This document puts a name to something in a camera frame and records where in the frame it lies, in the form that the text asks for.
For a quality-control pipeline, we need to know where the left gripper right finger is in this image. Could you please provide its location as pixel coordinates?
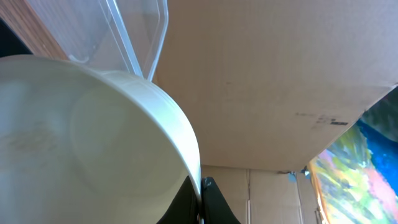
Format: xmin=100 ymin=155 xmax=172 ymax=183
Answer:
xmin=201 ymin=177 xmax=240 ymax=224

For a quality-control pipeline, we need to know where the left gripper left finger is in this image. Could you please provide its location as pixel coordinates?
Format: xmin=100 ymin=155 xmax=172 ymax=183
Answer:
xmin=157 ymin=176 xmax=199 ymax=224

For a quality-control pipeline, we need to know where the white bowl with rice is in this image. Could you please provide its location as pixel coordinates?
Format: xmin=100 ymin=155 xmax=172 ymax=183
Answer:
xmin=1 ymin=55 xmax=201 ymax=223

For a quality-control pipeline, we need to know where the black waste tray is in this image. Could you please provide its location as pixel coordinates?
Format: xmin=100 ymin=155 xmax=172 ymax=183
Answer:
xmin=0 ymin=19 xmax=32 ymax=57

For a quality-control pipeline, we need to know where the cardboard backdrop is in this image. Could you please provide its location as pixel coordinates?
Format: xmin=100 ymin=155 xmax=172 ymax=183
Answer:
xmin=156 ymin=0 xmax=397 ymax=223

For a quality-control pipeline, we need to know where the colourful painted poster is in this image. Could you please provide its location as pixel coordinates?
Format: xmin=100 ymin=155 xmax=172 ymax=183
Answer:
xmin=308 ymin=89 xmax=397 ymax=223

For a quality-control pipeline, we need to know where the clear plastic bin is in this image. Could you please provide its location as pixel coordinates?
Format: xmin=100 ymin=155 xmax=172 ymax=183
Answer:
xmin=29 ymin=0 xmax=169 ymax=80

